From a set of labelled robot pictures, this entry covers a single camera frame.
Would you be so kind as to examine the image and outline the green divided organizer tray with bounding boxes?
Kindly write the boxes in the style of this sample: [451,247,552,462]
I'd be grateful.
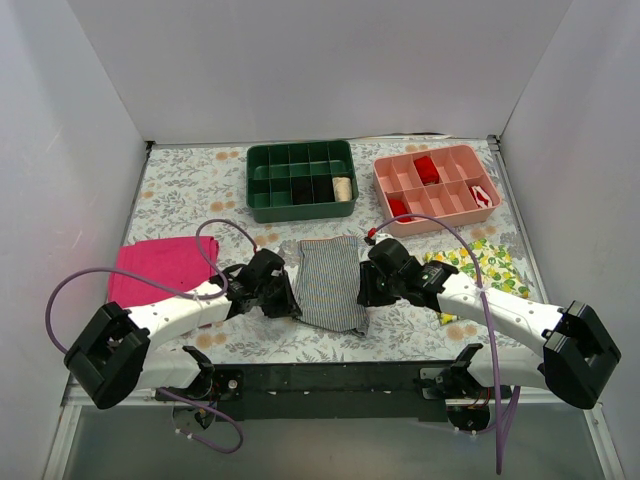
[245,140,359,224]

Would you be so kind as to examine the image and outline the beige rolled sock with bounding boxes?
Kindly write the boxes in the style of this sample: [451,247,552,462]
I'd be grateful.
[332,177,353,202]

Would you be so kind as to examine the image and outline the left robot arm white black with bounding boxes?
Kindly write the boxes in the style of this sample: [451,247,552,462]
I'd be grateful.
[64,249,302,409]

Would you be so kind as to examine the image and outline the black metal base rail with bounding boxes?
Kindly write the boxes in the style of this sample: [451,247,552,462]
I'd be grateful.
[154,357,501,426]

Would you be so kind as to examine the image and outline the red rolled cloth lower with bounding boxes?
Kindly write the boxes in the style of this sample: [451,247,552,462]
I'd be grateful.
[388,198,413,223]

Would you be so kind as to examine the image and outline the black rolled cloth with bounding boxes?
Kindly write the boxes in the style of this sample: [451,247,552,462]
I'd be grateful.
[291,177,313,205]
[312,176,335,204]

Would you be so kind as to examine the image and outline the red rolled cloth upper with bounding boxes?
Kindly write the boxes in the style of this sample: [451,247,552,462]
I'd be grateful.
[414,155,440,186]

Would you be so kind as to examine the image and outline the red white rolled cloth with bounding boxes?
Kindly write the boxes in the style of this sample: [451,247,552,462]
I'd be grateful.
[469,185,494,209]

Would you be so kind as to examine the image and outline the lemon print folded cloth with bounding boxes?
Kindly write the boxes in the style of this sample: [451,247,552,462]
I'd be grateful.
[424,238,530,298]

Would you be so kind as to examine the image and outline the grey striped boxer underwear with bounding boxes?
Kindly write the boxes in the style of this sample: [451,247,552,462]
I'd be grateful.
[294,236,369,338]

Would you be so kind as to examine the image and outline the pink folded cloth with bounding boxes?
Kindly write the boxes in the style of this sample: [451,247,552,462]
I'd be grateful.
[107,236,219,309]

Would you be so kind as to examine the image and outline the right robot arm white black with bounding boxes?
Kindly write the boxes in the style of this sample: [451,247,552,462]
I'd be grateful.
[357,239,621,410]

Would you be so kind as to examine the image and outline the pink divided organizer tray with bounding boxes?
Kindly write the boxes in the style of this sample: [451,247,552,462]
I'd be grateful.
[373,144,502,238]

